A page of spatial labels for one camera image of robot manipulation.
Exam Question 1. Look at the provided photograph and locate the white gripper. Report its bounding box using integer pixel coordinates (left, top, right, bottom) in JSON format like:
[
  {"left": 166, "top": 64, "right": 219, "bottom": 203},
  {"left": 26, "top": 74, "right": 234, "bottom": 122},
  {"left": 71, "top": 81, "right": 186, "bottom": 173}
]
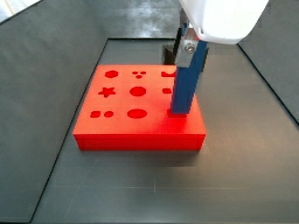
[{"left": 173, "top": 0, "right": 269, "bottom": 67}]

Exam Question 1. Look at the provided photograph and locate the blue rectangular block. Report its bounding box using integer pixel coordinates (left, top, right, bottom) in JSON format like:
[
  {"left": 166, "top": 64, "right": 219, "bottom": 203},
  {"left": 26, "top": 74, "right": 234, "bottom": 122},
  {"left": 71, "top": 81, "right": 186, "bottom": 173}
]
[{"left": 171, "top": 40, "right": 209, "bottom": 114}]

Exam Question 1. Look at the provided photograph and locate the dark grey curved fixture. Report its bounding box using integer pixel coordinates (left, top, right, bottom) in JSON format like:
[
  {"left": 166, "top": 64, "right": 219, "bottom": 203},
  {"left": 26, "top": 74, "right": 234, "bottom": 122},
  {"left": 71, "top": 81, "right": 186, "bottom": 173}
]
[{"left": 162, "top": 44, "right": 211, "bottom": 73}]

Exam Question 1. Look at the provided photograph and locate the red shape-sorting board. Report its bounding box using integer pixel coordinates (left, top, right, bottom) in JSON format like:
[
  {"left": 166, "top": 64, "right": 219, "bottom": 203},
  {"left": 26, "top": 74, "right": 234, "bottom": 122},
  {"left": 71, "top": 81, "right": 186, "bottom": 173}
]
[{"left": 72, "top": 65, "right": 206, "bottom": 151}]

